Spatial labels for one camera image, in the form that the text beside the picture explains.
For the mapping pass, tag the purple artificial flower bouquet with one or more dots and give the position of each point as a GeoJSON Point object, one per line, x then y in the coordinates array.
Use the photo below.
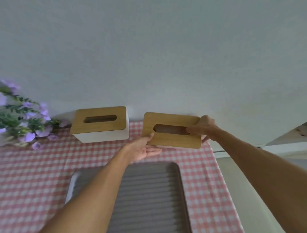
{"type": "Point", "coordinates": [24, 117]}

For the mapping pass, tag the grey ribbed tray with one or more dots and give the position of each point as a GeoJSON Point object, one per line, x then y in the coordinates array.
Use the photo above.
{"type": "Point", "coordinates": [144, 199]}

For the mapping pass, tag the person's left forearm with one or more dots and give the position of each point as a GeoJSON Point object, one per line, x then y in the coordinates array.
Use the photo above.
{"type": "Point", "coordinates": [91, 194]}

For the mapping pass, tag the person's right forearm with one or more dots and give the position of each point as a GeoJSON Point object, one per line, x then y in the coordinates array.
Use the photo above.
{"type": "Point", "coordinates": [261, 175]}

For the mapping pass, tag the person's right hand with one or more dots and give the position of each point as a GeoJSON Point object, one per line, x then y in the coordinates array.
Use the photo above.
{"type": "Point", "coordinates": [206, 128]}

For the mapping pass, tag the person's left thumb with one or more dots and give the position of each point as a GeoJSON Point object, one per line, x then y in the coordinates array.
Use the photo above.
{"type": "Point", "coordinates": [150, 137]}

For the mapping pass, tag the pink checkered tablecloth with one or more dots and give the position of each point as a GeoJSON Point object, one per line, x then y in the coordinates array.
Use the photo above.
{"type": "Point", "coordinates": [31, 180]}

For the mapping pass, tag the person's left hand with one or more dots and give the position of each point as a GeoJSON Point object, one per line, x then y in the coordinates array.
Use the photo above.
{"type": "Point", "coordinates": [139, 150]}

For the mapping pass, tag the tissue box with wooden lid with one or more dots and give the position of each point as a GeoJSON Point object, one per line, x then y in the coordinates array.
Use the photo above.
{"type": "Point", "coordinates": [99, 123]}
{"type": "Point", "coordinates": [171, 129]}

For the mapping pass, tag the person's right thumb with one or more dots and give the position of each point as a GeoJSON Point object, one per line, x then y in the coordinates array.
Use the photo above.
{"type": "Point", "coordinates": [191, 129]}

